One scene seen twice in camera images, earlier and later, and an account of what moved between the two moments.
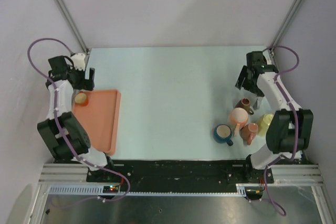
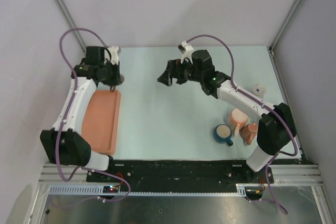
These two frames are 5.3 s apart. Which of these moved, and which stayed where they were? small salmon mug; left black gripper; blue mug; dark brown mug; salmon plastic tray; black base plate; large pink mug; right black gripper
Moved: left black gripper; dark brown mug; right black gripper
Stayed: black base plate; blue mug; large pink mug; small salmon mug; salmon plastic tray
